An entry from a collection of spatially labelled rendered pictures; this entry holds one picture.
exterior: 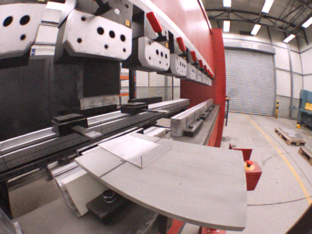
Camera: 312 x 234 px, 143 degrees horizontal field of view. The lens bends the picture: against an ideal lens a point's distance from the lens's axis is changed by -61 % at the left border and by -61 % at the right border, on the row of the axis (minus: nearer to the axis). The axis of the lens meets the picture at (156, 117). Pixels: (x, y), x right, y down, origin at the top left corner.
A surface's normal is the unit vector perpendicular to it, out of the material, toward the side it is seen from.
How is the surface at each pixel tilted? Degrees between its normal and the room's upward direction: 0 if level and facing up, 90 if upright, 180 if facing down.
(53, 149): 90
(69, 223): 0
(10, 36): 90
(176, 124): 90
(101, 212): 0
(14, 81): 90
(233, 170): 0
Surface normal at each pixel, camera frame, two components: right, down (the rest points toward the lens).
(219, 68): -0.50, 0.18
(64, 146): 0.87, 0.10
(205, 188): 0.00, -0.98
